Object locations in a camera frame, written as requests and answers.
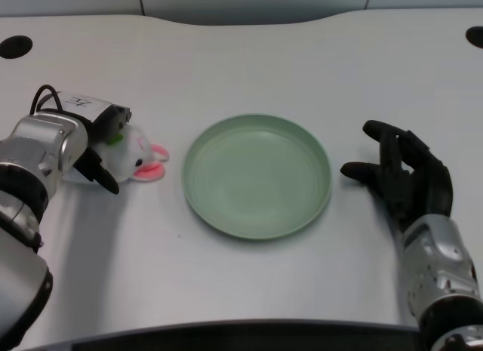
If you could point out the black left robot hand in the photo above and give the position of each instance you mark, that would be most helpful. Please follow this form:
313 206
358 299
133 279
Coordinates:
102 117

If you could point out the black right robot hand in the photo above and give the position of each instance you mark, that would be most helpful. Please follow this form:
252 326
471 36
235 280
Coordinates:
420 185

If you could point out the white rabbit plush doll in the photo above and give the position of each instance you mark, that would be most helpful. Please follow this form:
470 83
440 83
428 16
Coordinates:
128 151

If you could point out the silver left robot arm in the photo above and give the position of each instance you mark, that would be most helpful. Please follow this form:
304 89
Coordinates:
37 143

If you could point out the green round plate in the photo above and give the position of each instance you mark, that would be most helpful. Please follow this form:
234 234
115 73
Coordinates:
256 185

